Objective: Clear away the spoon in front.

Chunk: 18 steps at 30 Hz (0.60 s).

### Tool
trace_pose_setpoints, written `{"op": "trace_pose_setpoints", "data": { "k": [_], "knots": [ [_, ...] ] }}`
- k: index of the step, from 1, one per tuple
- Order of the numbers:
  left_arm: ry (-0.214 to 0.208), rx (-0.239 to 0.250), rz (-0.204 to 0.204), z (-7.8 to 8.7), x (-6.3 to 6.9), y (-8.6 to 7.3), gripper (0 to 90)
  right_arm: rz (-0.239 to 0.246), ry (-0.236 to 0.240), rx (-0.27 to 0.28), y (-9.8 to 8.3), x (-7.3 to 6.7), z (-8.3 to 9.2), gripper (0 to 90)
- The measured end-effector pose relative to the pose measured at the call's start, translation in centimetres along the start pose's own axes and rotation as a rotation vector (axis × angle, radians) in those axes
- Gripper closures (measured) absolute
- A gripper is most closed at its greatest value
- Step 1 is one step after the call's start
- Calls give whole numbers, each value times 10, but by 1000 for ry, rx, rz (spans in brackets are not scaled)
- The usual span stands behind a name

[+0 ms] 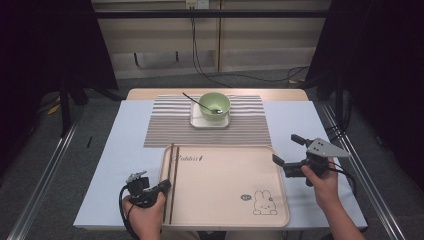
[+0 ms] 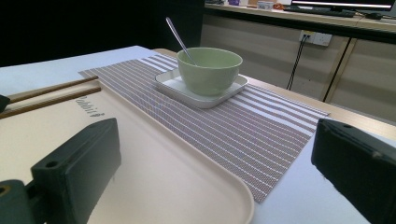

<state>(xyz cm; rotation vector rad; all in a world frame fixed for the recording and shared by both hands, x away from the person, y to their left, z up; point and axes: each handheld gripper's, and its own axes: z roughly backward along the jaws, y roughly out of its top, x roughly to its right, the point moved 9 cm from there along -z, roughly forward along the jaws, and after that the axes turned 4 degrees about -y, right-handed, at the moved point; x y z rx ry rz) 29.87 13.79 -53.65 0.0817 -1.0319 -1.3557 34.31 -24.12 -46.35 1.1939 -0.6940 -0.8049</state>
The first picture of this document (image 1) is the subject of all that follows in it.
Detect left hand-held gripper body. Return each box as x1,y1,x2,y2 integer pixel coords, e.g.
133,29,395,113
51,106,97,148
125,170,168,209

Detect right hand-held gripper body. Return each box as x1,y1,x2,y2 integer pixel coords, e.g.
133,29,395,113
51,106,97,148
283,137,352,188

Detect brown chopstick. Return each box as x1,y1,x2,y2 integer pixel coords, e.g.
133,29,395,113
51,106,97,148
168,146,180,225
163,143,175,224

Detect beige tray with rabbit print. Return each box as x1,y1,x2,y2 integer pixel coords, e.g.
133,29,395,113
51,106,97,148
152,144,290,229

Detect white square plate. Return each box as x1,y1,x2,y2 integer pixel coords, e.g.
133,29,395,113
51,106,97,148
189,99,231,130

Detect metal spoon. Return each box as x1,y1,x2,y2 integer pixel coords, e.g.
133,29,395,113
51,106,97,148
181,92,224,115

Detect green bowl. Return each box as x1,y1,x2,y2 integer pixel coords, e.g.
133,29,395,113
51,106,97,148
198,92,232,122

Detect person's left hand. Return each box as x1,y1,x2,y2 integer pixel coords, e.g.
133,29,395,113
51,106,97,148
122,191,167,234

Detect person's right hand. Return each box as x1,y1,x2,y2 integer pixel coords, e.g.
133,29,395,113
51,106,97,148
300,158,339,209

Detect striped placemat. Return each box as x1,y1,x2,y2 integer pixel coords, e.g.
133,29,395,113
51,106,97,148
143,94,273,149

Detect pale blue table sheet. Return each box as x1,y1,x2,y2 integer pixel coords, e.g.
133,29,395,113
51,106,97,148
73,99,368,231

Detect black curtain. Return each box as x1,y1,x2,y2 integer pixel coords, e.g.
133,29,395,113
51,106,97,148
0,0,118,178
304,0,424,191

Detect black metal stand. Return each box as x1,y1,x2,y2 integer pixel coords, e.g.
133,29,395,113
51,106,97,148
58,76,89,138

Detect yellow floor tape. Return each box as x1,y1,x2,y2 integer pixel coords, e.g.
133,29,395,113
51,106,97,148
46,96,63,116

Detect black horizontal bar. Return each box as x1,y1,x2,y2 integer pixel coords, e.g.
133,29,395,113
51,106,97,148
94,9,329,19

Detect black floor cables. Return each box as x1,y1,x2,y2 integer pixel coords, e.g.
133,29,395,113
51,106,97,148
324,99,354,149

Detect right hand-held gripper black cable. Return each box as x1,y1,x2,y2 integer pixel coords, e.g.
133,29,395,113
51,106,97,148
328,162,358,198

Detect metal floor rail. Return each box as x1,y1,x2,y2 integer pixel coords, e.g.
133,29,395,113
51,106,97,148
319,101,406,240
6,109,86,240

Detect black wall cable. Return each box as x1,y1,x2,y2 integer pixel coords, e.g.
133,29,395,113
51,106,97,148
190,6,311,88

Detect white wall socket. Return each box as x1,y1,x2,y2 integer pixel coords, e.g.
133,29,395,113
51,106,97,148
185,0,210,10

